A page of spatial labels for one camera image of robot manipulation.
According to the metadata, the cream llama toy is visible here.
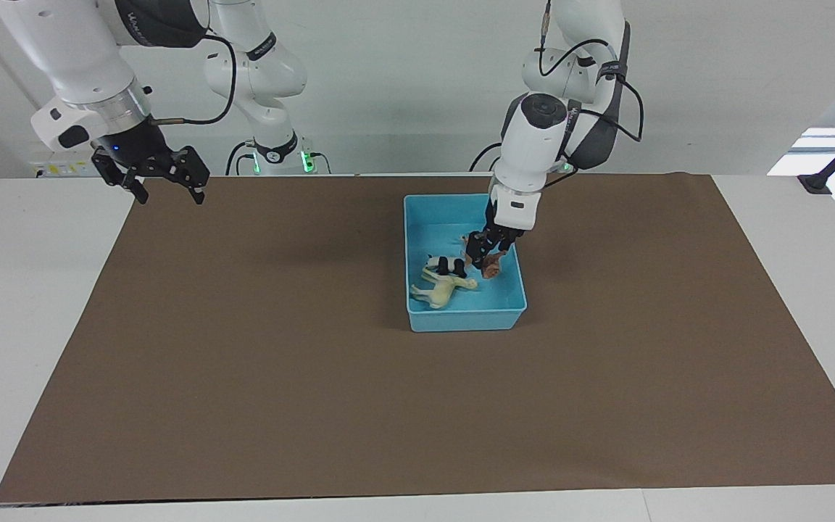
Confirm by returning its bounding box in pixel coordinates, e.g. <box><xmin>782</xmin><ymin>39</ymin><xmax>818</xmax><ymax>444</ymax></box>
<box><xmin>409</xmin><ymin>267</ymin><xmax>479</xmax><ymax>310</ymax></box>

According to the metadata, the white wall outlet box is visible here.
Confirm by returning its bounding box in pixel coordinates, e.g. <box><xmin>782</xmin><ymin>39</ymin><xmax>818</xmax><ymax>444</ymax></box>
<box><xmin>30</xmin><ymin>156</ymin><xmax>110</xmax><ymax>179</ymax></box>

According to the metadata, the light blue storage box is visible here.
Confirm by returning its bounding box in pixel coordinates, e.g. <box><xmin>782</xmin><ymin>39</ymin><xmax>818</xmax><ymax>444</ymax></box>
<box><xmin>403</xmin><ymin>194</ymin><xmax>528</xmax><ymax>333</ymax></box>

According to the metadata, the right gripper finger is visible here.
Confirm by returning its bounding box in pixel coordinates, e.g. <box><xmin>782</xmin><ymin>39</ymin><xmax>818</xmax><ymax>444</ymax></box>
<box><xmin>91</xmin><ymin>149</ymin><xmax>150</xmax><ymax>205</ymax></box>
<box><xmin>170</xmin><ymin>146</ymin><xmax>211</xmax><ymax>205</ymax></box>

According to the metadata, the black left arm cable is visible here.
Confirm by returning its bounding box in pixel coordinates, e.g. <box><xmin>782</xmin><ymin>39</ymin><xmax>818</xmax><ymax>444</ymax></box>
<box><xmin>470</xmin><ymin>0</ymin><xmax>644</xmax><ymax>173</ymax></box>

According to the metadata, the brown table mat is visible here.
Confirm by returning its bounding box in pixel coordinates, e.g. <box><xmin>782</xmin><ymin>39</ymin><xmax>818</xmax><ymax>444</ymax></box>
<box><xmin>0</xmin><ymin>173</ymin><xmax>835</xmax><ymax>503</ymax></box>

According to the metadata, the brown lion toy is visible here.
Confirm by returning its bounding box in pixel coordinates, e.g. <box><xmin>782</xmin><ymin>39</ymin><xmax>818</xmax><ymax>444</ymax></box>
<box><xmin>463</xmin><ymin>233</ymin><xmax>506</xmax><ymax>281</ymax></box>

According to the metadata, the black and white panda toy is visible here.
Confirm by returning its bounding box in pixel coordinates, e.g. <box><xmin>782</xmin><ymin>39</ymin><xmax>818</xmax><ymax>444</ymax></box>
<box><xmin>426</xmin><ymin>254</ymin><xmax>468</xmax><ymax>281</ymax></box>

